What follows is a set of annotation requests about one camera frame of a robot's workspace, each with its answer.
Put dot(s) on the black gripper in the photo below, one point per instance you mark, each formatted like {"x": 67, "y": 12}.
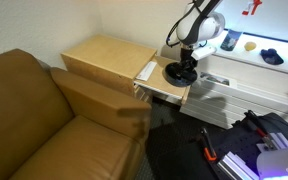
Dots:
{"x": 187, "y": 56}

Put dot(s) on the black bowl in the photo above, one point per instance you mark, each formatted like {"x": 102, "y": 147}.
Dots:
{"x": 172, "y": 75}

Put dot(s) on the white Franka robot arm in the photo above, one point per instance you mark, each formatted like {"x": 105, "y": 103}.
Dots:
{"x": 200, "y": 26}

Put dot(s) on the orange black clamp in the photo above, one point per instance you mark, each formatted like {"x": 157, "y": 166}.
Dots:
{"x": 209, "y": 145}

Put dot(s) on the yellow ball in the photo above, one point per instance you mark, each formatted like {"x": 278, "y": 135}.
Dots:
{"x": 250, "y": 46}

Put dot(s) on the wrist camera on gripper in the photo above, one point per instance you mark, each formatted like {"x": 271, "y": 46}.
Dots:
{"x": 204, "y": 52}

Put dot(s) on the spray bottle with red trigger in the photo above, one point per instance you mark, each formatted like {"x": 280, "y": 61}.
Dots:
{"x": 231, "y": 39}

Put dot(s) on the dark blue cloth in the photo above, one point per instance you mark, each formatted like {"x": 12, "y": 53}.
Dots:
{"x": 271, "y": 56}

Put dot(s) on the light wooden nightstand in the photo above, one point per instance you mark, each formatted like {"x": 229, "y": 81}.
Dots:
{"x": 110, "y": 56}

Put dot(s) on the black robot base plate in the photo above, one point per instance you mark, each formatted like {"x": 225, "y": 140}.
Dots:
{"x": 237, "y": 143}

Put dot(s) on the white paper envelope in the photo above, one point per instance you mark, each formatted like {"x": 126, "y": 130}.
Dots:
{"x": 146, "y": 71}

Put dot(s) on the printed leaflet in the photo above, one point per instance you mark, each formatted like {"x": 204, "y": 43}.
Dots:
{"x": 215, "y": 79}

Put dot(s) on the aluminium extrusion rail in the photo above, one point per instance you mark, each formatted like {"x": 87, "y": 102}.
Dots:
{"x": 237, "y": 166}
{"x": 274, "y": 141}

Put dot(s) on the brown leather sofa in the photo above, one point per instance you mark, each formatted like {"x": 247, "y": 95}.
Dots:
{"x": 50, "y": 126}

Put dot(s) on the white radiator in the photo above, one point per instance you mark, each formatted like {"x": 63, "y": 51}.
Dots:
{"x": 237, "y": 103}

